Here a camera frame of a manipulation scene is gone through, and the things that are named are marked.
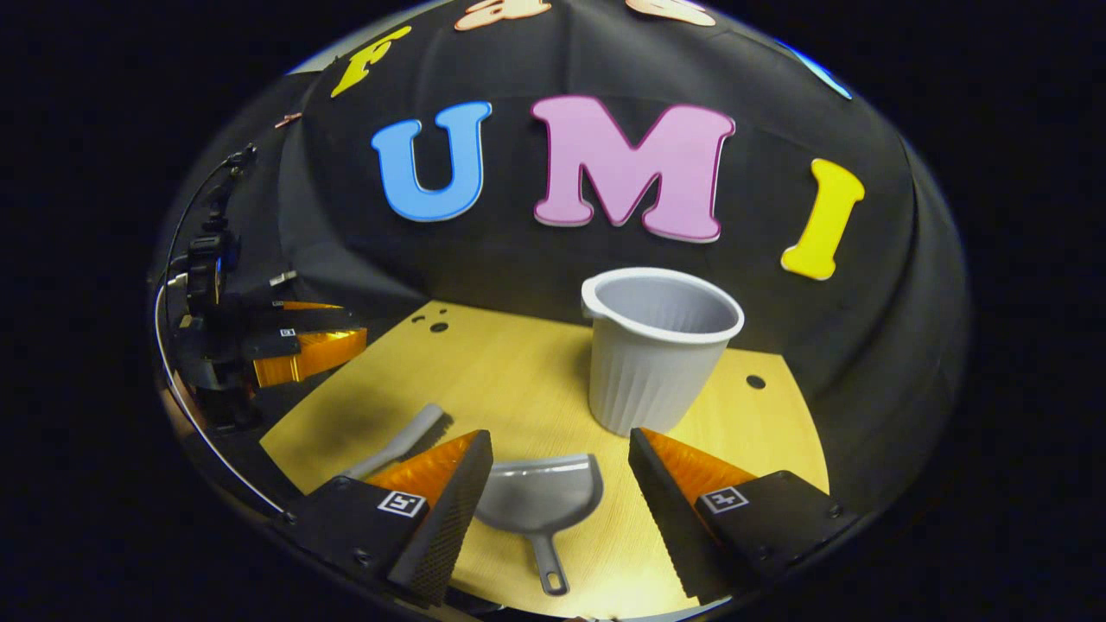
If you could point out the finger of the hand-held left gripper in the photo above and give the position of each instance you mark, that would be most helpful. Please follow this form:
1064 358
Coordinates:
302 318
311 356

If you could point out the grey small broom black bristles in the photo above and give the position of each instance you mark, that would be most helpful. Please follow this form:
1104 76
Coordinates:
402 441

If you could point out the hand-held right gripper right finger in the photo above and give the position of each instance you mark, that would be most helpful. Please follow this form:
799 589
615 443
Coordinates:
670 518

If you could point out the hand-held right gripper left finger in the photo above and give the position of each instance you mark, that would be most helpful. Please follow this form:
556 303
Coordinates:
445 518

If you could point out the white ribbed garbage bin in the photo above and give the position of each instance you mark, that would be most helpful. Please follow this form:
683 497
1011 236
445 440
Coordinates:
648 363

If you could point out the grey plastic dustpan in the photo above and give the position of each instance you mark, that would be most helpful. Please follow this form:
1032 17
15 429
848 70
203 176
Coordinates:
540 497

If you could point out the black backdrop cloth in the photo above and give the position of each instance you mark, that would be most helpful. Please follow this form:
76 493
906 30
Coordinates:
518 259

